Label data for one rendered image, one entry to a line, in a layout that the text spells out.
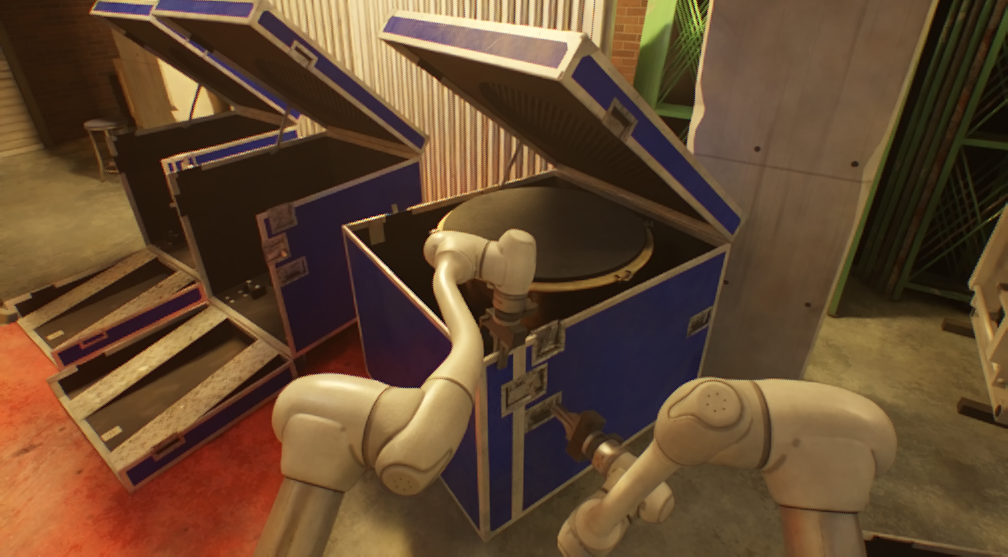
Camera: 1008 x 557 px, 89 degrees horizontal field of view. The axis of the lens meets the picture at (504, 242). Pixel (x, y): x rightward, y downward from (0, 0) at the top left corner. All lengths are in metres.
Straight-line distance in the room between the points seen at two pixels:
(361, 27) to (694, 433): 4.04
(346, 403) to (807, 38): 1.86
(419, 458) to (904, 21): 1.91
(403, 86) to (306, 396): 3.58
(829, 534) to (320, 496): 0.74
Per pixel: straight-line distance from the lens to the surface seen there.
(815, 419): 0.89
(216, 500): 2.59
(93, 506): 2.83
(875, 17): 2.15
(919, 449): 3.08
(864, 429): 0.92
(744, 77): 2.19
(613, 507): 1.20
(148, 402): 3.16
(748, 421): 0.84
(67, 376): 3.42
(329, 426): 0.91
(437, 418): 0.88
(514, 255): 1.26
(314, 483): 0.93
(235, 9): 2.47
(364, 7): 4.45
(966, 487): 3.02
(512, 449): 1.76
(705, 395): 0.82
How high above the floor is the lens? 1.89
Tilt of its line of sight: 28 degrees down
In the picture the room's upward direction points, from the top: straight up
